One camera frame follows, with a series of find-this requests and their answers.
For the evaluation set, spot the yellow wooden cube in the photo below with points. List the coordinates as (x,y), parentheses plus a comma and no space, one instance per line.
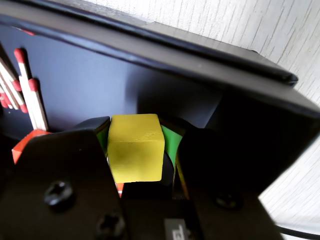
(136,147)

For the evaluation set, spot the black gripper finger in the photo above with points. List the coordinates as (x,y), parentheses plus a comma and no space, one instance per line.
(62,175)
(220,180)

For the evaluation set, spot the red-tipped wooden match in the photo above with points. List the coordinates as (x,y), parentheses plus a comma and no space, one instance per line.
(26,82)
(4,100)
(38,107)
(23,108)
(17,85)

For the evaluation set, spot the black cardboard box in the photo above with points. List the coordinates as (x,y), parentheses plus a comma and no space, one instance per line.
(87,87)

